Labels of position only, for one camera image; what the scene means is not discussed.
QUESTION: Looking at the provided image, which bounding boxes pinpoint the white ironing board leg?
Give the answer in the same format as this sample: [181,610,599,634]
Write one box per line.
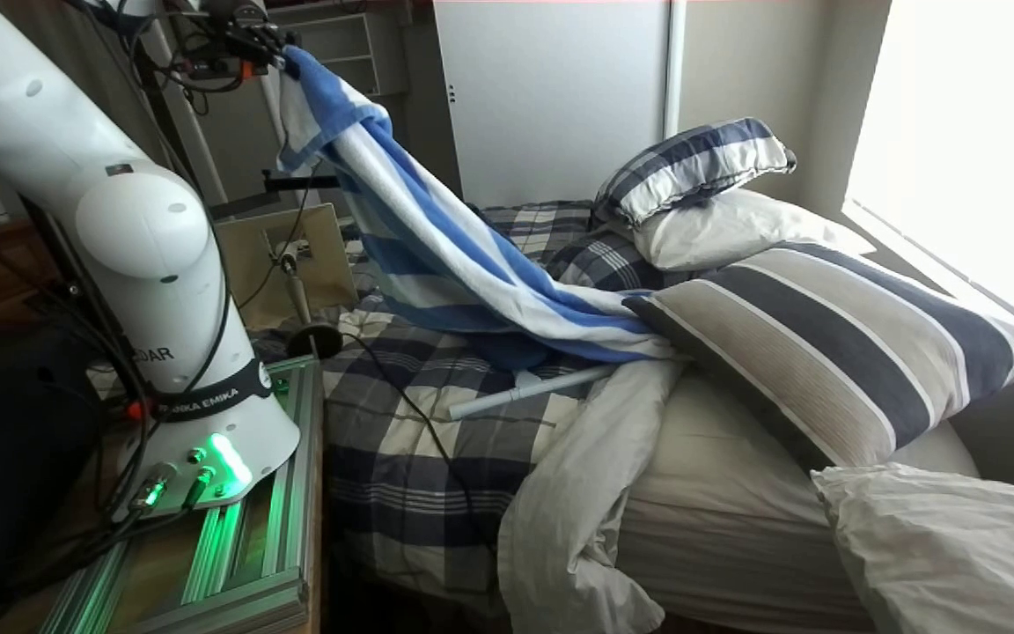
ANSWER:
[445,367,613,419]

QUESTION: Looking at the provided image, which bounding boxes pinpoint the grey striped pillow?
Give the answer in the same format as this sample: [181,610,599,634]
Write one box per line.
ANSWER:
[628,247,1014,468]

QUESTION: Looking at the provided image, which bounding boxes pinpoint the tan cardboard box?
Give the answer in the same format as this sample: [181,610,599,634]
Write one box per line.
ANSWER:
[219,205,355,331]

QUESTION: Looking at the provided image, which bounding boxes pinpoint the black chair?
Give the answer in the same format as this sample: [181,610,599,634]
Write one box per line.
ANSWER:
[0,324,100,596]

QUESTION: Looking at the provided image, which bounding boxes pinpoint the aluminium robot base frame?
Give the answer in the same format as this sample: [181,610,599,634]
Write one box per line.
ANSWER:
[39,357,325,634]

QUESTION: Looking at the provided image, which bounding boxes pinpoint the black cable on bed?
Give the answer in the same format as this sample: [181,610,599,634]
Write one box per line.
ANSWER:
[342,327,501,590]

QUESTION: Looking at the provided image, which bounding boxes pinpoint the white bed sheet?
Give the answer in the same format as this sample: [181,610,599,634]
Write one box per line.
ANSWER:
[490,349,984,634]

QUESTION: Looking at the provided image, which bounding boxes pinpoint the blue plaid pillow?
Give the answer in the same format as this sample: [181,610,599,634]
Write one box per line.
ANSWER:
[593,115,795,226]

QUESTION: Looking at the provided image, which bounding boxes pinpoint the black camera stand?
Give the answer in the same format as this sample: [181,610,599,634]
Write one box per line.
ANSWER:
[245,170,360,359]

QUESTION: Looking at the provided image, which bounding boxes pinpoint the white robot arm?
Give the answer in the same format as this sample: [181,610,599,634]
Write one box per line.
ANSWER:
[0,13,298,514]

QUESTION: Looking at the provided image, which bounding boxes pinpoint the white crumpled pillow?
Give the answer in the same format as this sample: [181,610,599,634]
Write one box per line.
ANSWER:
[813,465,1014,634]

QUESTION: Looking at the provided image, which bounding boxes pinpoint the blue white striped towel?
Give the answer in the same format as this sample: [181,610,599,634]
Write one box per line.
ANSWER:
[282,44,671,368]

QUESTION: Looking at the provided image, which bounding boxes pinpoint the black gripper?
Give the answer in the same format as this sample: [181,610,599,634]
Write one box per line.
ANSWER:
[172,0,287,69]

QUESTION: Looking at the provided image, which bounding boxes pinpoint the plain white pillow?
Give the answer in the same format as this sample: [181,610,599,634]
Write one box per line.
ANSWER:
[634,189,868,270]

